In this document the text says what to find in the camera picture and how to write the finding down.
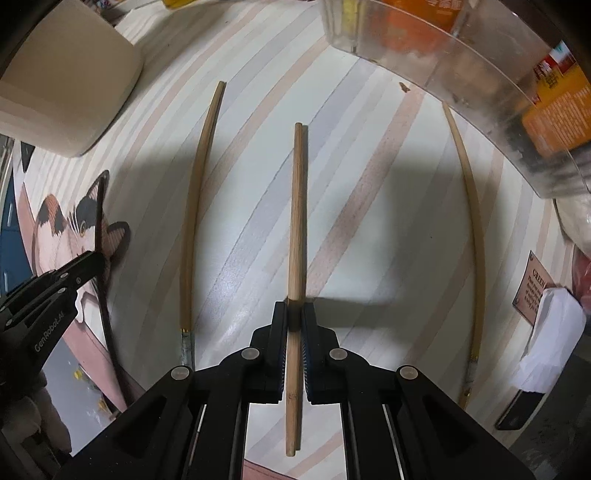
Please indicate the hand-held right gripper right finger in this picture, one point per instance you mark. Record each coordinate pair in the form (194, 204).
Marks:
(309, 355)

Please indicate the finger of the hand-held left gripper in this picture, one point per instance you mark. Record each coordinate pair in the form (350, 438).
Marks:
(78, 270)

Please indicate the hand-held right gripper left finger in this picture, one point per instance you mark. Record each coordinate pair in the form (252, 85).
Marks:
(277, 355)

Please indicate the light wooden chopstick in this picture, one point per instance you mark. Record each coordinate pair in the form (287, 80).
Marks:
(295, 207)

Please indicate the beige round utensil holder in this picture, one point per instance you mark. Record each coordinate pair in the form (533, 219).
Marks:
(60, 78)

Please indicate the person's left forearm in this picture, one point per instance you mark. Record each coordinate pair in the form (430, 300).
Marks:
(27, 415)

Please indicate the blue kitchen cabinet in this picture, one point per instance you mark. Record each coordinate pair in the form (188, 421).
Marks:
(7, 230)

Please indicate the wooden chopstick with metal tip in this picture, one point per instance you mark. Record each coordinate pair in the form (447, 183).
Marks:
(475, 240)
(191, 221)

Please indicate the striped cat print tablecloth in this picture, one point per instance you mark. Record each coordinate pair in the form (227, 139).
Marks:
(369, 221)

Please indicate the black phone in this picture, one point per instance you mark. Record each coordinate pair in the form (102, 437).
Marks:
(519, 410)

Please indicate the small brown card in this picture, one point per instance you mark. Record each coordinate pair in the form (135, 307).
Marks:
(531, 288)

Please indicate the white tissue paper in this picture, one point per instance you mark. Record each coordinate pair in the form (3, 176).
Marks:
(551, 337)

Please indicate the red tomato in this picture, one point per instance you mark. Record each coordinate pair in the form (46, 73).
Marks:
(583, 277)

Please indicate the clear plastic bag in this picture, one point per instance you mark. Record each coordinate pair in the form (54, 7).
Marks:
(575, 221)

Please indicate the clear plastic bin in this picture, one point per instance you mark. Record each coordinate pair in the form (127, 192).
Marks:
(461, 69)

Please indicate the dark bottle with orange label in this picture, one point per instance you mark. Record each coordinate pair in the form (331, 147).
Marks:
(556, 106)

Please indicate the orange seasoning packet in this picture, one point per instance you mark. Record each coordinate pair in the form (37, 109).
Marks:
(420, 14)

